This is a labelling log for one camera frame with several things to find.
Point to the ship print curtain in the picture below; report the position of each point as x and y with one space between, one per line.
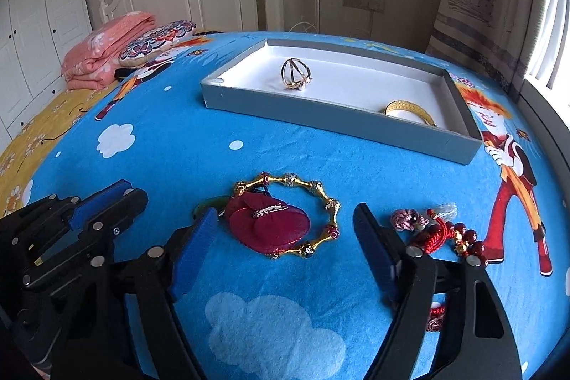
476 6

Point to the blue cartoon print bedsheet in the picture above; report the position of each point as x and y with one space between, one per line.
178 148

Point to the gold mesh bangle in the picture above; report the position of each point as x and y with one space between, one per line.
407 107

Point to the pink folded blanket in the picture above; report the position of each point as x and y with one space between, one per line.
102 50

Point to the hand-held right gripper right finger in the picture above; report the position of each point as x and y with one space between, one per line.
374 246

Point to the small clear plastic packet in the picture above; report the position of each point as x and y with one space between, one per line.
444 211

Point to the red flower hair clip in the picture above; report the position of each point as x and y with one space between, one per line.
267 233

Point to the white sheer curtain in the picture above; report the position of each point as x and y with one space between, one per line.
547 28

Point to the grey cardboard tray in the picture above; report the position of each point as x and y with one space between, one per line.
338 126

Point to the grey window ledge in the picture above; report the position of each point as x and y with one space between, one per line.
547 139

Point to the gold openwork pearl brooch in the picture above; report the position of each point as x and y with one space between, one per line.
295 73

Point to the white wardrobe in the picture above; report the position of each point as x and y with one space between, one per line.
40 28

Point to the yellow floral sheet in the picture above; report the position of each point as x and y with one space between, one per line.
40 126

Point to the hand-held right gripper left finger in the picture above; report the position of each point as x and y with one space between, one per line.
196 251

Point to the patterned cushion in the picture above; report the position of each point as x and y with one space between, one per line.
156 41

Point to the green brooch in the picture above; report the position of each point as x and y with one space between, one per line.
209 203

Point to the pink knotted ornament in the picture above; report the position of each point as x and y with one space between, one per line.
405 219

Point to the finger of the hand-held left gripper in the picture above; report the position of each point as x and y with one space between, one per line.
100 197
127 206

